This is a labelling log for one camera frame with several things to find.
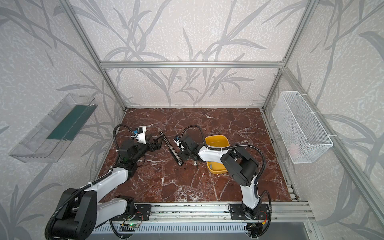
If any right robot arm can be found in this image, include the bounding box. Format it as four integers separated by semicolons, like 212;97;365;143
174;135;266;219

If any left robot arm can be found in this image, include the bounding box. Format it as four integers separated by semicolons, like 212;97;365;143
45;136;164;240

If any yellow plastic tray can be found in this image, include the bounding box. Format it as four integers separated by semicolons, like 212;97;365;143
204;134;231;175

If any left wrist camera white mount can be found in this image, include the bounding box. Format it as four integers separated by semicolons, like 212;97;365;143
133;126;147;145

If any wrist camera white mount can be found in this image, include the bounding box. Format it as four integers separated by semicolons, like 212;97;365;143
174;135;181;149
133;126;147;145

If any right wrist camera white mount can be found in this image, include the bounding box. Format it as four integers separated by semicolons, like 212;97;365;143
174;135;181;149

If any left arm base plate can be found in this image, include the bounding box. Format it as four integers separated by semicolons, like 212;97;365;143
115;204;152;221

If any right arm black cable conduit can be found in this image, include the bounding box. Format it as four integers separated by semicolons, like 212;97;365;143
179;125;272;223

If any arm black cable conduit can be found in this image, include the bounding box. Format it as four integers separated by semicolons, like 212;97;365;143
179;125;272;223
44;123;136;240

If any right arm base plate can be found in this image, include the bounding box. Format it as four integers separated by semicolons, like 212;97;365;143
228;203;271;222

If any clear acrylic wall shelf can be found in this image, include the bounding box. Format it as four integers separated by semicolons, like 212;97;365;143
9;94;98;163

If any white wire mesh basket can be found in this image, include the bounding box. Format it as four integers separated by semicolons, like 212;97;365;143
272;91;334;164

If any aluminium front rail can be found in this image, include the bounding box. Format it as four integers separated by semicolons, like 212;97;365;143
74;201;316;225

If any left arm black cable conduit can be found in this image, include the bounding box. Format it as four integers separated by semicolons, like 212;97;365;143
44;123;136;240

